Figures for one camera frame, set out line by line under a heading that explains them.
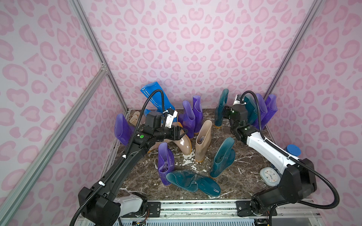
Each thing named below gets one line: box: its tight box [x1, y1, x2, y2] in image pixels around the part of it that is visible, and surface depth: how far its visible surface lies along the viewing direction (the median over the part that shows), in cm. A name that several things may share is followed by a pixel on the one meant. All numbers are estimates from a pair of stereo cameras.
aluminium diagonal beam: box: [0, 66, 108, 220], surface depth 65 cm
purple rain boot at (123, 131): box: [114, 113, 136, 147], surface depth 78 cm
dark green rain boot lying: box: [165, 169, 222, 197], surface depth 63 cm
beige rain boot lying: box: [147, 130, 192, 155], surface depth 92 cm
